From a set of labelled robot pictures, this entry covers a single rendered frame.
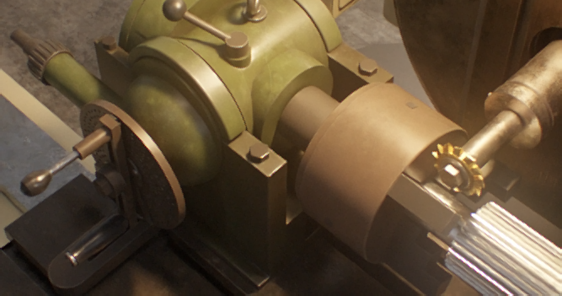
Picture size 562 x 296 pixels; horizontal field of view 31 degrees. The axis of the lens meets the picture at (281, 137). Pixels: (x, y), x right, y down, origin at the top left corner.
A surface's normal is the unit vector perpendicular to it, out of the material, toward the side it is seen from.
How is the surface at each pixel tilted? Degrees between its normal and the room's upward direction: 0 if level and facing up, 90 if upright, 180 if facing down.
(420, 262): 65
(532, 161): 90
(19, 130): 0
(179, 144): 59
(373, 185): 43
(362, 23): 0
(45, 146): 0
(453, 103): 90
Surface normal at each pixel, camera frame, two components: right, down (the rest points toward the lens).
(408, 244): -0.63, 0.22
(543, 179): -0.70, 0.54
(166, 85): -0.11, -0.63
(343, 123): -0.25, -0.41
